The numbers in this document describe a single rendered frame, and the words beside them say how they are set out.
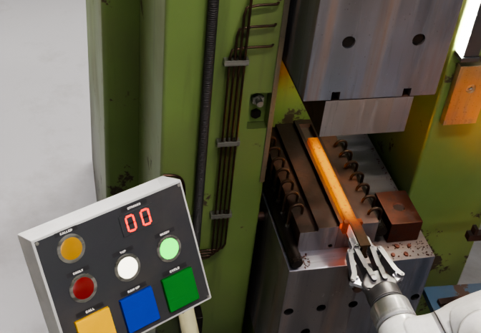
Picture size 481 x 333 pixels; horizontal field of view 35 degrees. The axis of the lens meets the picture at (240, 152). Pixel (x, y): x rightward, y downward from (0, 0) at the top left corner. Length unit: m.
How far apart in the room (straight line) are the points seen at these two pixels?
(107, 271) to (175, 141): 0.37
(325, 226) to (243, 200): 0.22
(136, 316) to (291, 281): 0.44
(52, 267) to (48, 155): 2.10
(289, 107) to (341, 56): 0.68
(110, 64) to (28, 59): 2.15
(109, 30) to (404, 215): 0.90
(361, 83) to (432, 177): 0.54
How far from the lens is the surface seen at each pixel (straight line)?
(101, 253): 1.56
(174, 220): 1.62
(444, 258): 2.35
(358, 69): 1.59
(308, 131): 2.16
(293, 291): 1.91
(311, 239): 1.88
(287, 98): 2.19
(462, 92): 1.90
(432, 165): 2.05
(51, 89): 4.02
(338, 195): 1.93
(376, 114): 1.68
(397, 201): 2.00
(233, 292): 2.17
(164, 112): 1.71
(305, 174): 2.00
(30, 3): 4.81
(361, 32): 1.54
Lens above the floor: 2.26
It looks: 38 degrees down
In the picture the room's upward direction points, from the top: 6 degrees clockwise
